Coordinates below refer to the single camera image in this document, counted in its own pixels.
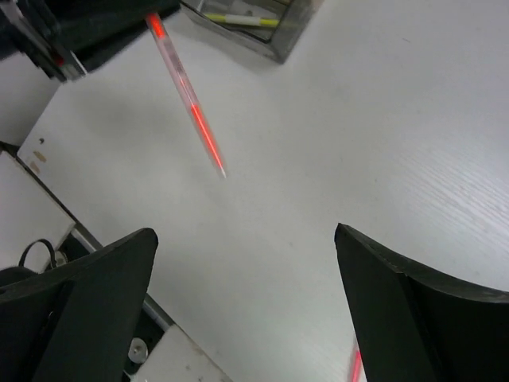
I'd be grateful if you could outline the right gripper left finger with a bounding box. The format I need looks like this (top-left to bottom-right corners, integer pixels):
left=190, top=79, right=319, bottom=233
left=1, top=228, right=158, bottom=381

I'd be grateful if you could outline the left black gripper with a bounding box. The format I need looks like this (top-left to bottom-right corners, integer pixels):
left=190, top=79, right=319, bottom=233
left=1, top=1, right=180, bottom=82

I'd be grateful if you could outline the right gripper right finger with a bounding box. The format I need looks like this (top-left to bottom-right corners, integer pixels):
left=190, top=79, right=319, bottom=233
left=334, top=224, right=508, bottom=381

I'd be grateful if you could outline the pink thin pen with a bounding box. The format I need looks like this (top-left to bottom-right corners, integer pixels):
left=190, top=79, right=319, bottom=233
left=347, top=339, right=363, bottom=382
left=146, top=13, right=227, bottom=177

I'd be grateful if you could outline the yellow thin pen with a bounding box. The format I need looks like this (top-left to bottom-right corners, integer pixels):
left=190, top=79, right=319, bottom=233
left=204, top=13, right=280, bottom=28

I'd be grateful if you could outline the wooden clear organizer container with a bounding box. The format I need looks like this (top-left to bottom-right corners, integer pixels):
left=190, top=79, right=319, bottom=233
left=181, top=0, right=323, bottom=64

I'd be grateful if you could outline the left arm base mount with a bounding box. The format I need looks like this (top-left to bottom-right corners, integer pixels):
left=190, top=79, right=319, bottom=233
left=0, top=141, right=176, bottom=377

